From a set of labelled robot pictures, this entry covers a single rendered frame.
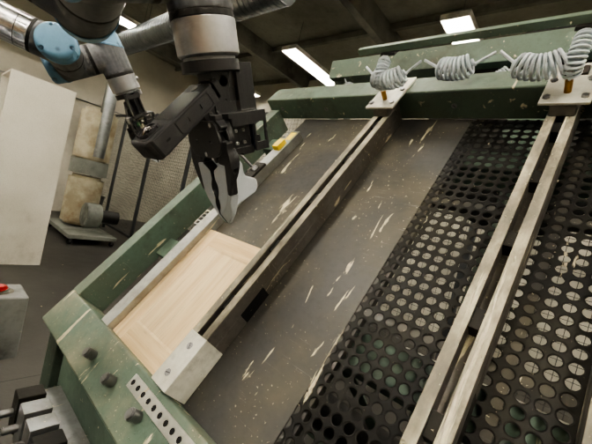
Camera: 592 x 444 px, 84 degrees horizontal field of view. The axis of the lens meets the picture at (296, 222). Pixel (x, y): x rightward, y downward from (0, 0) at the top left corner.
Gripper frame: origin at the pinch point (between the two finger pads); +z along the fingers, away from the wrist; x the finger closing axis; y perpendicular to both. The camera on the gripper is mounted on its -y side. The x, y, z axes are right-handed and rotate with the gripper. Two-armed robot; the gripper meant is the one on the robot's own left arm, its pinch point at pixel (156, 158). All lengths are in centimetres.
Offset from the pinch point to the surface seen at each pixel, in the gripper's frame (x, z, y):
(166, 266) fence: -12.7, 28.8, 14.4
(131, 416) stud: -33, 33, 55
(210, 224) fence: 5.5, 24.3, 10.4
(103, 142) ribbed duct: 16, 62, -545
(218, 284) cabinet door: -3.9, 30.4, 34.6
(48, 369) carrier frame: -57, 50, 0
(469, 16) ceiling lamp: 368, 2, -116
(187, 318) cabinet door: -15, 33, 37
